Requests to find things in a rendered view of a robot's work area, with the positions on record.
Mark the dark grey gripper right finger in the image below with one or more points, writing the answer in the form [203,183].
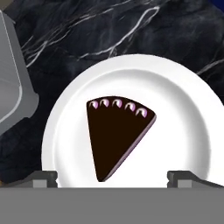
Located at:
[180,178]

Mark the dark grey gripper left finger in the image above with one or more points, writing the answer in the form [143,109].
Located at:
[43,178]

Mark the chocolate cake slice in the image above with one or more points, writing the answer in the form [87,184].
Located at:
[115,135]

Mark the white round plate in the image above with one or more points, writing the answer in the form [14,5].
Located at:
[175,96]

